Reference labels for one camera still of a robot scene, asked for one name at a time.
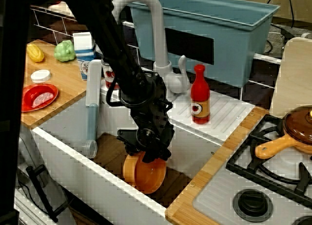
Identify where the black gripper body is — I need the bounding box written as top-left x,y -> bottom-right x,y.
116,105 -> 176,163

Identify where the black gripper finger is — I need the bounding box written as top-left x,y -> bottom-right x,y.
125,144 -> 141,158
142,150 -> 158,164

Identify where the orange plastic pot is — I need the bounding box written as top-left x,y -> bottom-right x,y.
122,151 -> 168,195

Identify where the white toy sink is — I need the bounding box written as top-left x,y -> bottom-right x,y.
32,83 -> 256,225

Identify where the brown pot lid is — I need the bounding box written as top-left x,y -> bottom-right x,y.
282,104 -> 312,146

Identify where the wooden divider strip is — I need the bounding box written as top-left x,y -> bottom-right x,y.
165,105 -> 269,225

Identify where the red ketchup bottle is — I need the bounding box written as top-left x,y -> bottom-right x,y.
190,63 -> 211,125

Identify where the tomato soup can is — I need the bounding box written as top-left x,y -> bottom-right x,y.
100,58 -> 120,90

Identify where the grey stove top panel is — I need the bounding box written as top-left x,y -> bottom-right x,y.
194,127 -> 312,225

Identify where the clear plastic tube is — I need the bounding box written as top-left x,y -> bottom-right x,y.
82,59 -> 103,159

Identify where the grey toy faucet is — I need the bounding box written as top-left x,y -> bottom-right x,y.
94,0 -> 192,102

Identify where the black tape strip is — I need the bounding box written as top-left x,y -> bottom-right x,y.
165,27 -> 215,65

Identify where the black stove grate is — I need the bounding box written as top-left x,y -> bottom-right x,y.
226,114 -> 312,204

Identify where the pink ham slice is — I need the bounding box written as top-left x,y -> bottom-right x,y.
31,91 -> 55,108

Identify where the wooden countertop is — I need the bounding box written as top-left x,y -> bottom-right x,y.
20,38 -> 102,129

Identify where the white blue milk carton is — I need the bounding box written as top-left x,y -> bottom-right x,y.
72,31 -> 96,81

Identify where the grey black stove knob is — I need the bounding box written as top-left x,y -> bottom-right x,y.
232,188 -> 273,223
292,215 -> 312,225

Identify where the red bowl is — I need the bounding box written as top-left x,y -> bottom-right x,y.
23,85 -> 56,109

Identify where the red plate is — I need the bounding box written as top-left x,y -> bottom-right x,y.
21,83 -> 59,113

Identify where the green toy lettuce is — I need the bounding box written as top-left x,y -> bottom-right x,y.
54,39 -> 77,62

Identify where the white round lid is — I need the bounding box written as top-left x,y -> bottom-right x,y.
30,69 -> 52,84

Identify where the teal plastic bin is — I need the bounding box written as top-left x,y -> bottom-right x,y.
126,0 -> 281,87

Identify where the yellow toy corn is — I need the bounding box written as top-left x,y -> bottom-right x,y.
26,43 -> 45,63

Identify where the light wooden board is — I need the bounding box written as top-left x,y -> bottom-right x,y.
269,37 -> 312,118

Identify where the black oven door handle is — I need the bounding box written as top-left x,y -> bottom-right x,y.
25,163 -> 72,223

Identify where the orange pan with handle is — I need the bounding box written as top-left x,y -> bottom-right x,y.
254,133 -> 312,160

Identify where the thin black hanging cable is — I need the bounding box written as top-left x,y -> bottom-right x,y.
288,0 -> 296,28

